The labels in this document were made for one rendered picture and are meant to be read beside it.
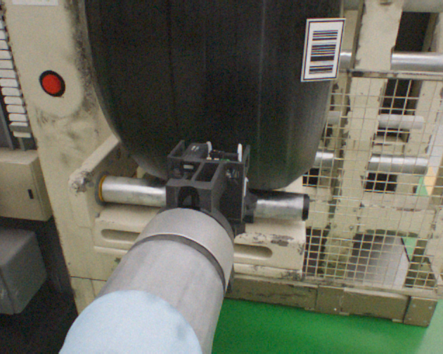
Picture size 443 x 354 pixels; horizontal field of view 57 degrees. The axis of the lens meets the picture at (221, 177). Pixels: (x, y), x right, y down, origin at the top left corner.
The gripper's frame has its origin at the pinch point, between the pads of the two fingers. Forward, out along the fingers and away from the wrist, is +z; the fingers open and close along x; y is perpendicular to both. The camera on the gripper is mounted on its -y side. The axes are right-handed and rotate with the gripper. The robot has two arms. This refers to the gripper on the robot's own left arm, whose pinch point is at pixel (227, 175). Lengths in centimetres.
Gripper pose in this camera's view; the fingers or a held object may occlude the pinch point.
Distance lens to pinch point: 51.5
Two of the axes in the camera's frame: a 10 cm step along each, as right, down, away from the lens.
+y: 0.2, -9.2, -3.9
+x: -9.8, -0.9, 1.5
